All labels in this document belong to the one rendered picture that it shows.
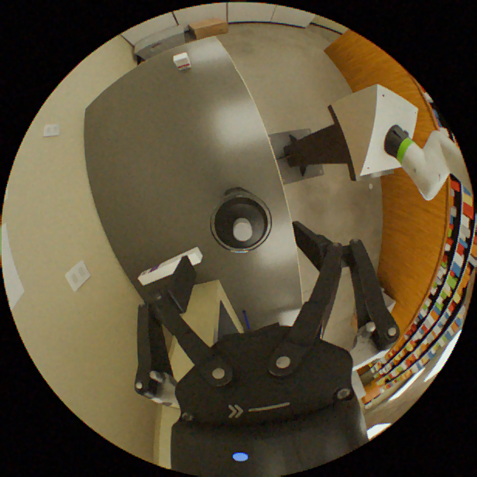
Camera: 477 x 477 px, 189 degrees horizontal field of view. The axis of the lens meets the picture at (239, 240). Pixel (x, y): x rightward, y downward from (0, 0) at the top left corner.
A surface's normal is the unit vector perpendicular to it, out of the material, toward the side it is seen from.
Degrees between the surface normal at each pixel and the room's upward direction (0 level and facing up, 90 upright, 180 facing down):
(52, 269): 90
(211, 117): 0
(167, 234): 0
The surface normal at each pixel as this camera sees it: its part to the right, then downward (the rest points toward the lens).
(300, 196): 0.04, 0.38
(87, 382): 0.95, -0.29
